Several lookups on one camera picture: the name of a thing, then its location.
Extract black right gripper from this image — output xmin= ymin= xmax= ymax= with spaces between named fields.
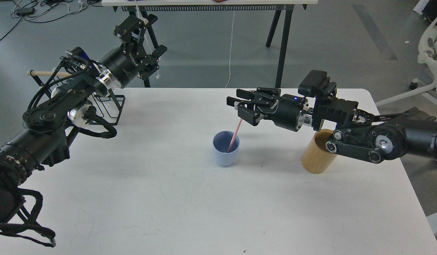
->
xmin=226 ymin=87 xmax=309 ymax=132

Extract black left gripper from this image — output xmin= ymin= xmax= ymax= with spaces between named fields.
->
xmin=100 ymin=13 xmax=168 ymax=89

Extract pink chopstick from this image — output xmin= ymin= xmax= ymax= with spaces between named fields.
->
xmin=227 ymin=118 xmax=243 ymax=153

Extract blue plastic cup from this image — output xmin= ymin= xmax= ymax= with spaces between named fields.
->
xmin=212 ymin=131 xmax=240 ymax=167

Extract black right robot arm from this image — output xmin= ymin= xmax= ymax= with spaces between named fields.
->
xmin=226 ymin=70 xmax=437 ymax=164

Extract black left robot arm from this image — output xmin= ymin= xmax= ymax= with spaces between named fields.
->
xmin=0 ymin=14 xmax=167 ymax=247

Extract tan bamboo cylinder holder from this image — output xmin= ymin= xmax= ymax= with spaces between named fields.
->
xmin=301 ymin=129 xmax=337 ymax=174

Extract background white table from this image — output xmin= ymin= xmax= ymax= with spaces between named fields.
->
xmin=100 ymin=0 xmax=318 ymax=88

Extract white mug on rack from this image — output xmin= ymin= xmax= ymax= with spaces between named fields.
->
xmin=51 ymin=83 xmax=72 ymax=98

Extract white office chair base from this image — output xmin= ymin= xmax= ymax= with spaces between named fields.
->
xmin=375 ymin=7 xmax=437 ymax=107

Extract black floor cables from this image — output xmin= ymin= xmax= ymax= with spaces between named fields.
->
xmin=0 ymin=0 xmax=103 ymax=48

